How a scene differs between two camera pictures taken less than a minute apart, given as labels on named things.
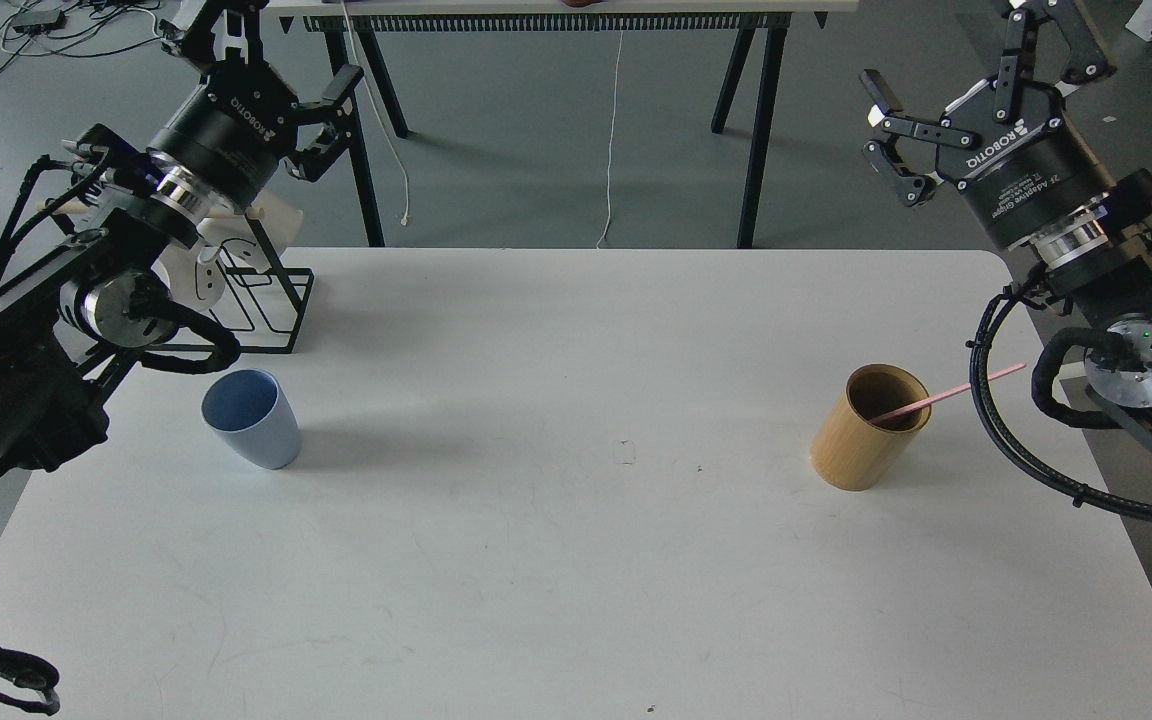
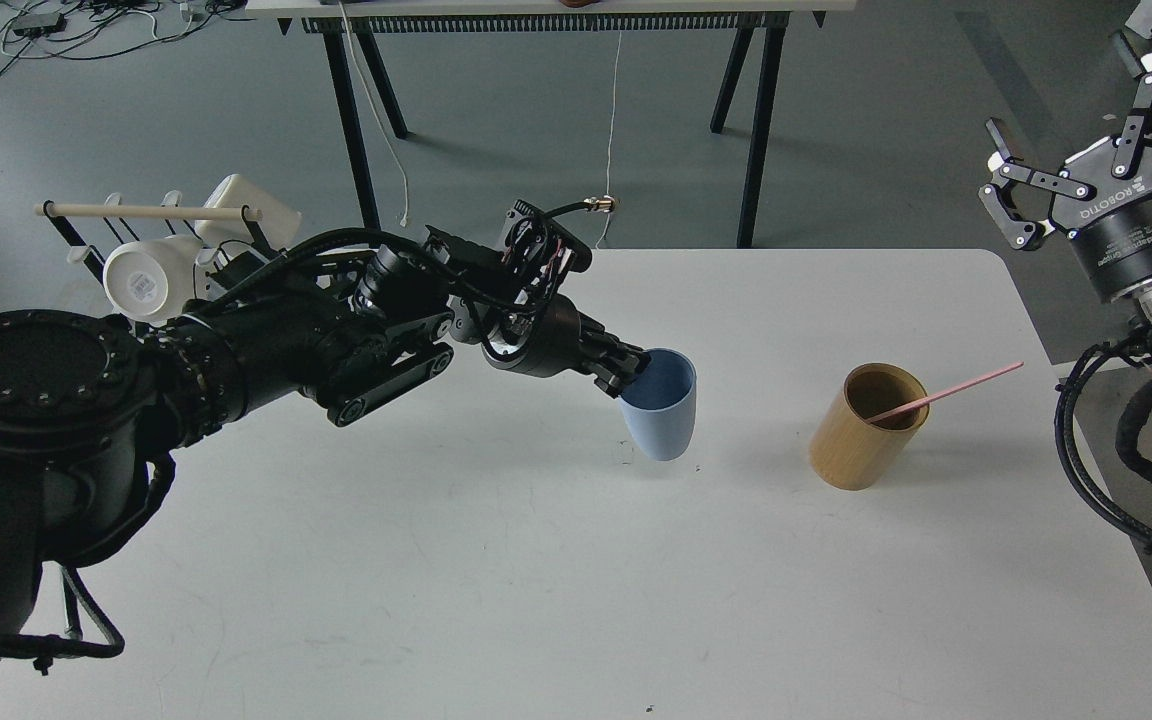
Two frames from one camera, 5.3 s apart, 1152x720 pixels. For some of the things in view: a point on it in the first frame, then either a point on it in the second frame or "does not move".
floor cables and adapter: [73, 28] does not move
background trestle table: [373, 38] does not move
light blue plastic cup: [252, 413] → [660, 408]
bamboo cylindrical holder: [851, 453] does not move
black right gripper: [1023, 170] → [1130, 230]
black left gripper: [234, 131] → [535, 330]
